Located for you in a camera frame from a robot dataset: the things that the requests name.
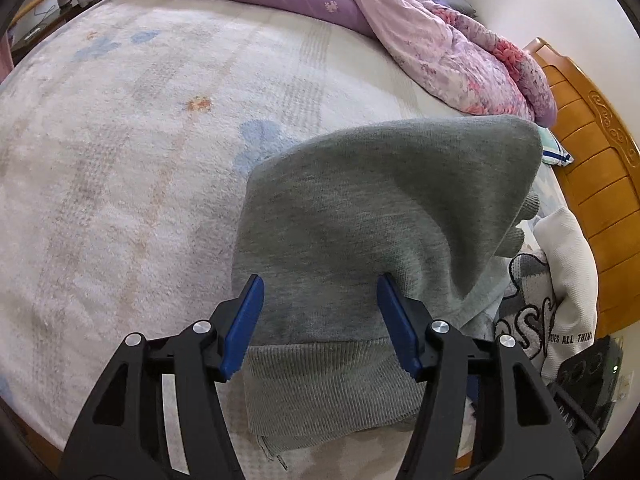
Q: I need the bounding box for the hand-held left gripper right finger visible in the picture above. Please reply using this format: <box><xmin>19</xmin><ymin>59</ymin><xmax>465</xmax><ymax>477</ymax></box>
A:
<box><xmin>377</xmin><ymin>272</ymin><xmax>584</xmax><ymax>480</ymax></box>

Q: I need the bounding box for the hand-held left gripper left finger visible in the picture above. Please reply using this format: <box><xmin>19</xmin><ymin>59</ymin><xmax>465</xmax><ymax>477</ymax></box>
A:
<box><xmin>59</xmin><ymin>275</ymin><xmax>265</xmax><ymax>480</ymax></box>

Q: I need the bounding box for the grey zip hoodie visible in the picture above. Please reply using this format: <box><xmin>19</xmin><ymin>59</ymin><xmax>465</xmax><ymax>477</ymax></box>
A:
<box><xmin>232</xmin><ymin>115</ymin><xmax>546</xmax><ymax>455</ymax></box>

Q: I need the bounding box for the grey patterned knit sweater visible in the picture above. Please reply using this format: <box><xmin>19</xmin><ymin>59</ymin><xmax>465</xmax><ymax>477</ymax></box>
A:
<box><xmin>492</xmin><ymin>252</ymin><xmax>557</xmax><ymax>361</ymax></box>

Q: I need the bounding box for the white printed garment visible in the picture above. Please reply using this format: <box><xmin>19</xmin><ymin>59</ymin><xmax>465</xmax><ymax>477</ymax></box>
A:
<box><xmin>520</xmin><ymin>207</ymin><xmax>601</xmax><ymax>385</ymax></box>

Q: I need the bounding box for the pale floral bed sheet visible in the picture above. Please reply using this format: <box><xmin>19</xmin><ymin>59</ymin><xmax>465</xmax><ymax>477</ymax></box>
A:
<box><xmin>0</xmin><ymin>0</ymin><xmax>601</xmax><ymax>480</ymax></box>

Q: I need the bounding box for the wooden bed headboard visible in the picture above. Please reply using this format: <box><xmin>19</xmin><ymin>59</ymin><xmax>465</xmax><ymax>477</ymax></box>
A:
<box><xmin>522</xmin><ymin>37</ymin><xmax>640</xmax><ymax>340</ymax></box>

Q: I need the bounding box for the blue striped pillow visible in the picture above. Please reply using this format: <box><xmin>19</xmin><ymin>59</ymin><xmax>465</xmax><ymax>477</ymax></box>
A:
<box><xmin>537</xmin><ymin>127</ymin><xmax>575</xmax><ymax>167</ymax></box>

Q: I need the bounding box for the purple floral quilt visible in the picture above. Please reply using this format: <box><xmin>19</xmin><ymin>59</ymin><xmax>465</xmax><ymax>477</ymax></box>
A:
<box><xmin>115</xmin><ymin>0</ymin><xmax>558</xmax><ymax>128</ymax></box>

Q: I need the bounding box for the blue grey pillow pile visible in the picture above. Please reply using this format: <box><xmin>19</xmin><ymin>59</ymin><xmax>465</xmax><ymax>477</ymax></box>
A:
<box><xmin>424</xmin><ymin>0</ymin><xmax>479</xmax><ymax>17</ymax></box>

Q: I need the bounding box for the pink towel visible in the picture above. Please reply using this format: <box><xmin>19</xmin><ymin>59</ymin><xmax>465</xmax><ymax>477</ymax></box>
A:
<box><xmin>0</xmin><ymin>32</ymin><xmax>14</xmax><ymax>78</ymax></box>

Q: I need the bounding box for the wooden rail rack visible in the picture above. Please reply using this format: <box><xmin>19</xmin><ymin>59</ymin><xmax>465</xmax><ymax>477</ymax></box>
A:
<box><xmin>15</xmin><ymin>0</ymin><xmax>73</xmax><ymax>26</ymax></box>

